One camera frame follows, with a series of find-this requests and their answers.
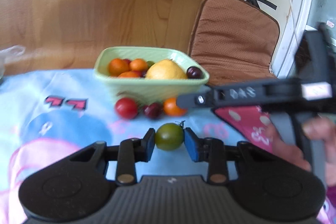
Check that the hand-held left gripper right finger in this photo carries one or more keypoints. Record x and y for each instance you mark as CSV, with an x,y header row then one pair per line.
x,y
190,146

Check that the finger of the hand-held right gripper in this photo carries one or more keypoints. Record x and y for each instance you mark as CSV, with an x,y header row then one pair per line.
x,y
223,98

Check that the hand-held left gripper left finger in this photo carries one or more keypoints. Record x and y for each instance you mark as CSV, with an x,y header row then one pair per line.
x,y
150,146

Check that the green tomato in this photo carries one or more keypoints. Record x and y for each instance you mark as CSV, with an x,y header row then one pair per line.
x,y
169,137

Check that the dark red tomato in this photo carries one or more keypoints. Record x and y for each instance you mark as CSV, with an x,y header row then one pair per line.
x,y
152,110

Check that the dark purple tomato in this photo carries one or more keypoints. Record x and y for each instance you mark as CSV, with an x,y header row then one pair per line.
x,y
194,72

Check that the orange mandarin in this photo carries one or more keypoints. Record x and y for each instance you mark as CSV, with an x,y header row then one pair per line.
x,y
118,67
128,74
172,107
138,65

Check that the light green bowl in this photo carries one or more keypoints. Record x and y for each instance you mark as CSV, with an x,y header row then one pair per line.
x,y
152,90

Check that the large yellow citrus fruit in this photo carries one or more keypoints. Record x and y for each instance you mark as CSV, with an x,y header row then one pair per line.
x,y
165,70

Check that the person's right hand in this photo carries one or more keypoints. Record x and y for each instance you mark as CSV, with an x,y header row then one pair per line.
x,y
286,151

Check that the brown seat cushion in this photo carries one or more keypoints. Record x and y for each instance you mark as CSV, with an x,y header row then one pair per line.
x,y
233,40

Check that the printed cartoon blanket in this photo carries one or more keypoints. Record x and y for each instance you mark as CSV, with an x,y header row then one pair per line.
x,y
78,129

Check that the clear plastic bag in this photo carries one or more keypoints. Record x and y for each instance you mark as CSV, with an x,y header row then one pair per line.
x,y
10,56

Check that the white window frame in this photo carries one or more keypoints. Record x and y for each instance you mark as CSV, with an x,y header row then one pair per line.
x,y
304,3

